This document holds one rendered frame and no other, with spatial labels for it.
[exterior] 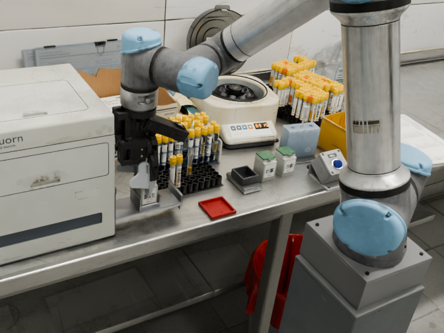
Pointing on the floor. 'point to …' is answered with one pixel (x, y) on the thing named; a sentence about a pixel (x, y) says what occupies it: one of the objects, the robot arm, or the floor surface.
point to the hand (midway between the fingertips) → (145, 185)
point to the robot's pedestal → (341, 306)
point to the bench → (193, 239)
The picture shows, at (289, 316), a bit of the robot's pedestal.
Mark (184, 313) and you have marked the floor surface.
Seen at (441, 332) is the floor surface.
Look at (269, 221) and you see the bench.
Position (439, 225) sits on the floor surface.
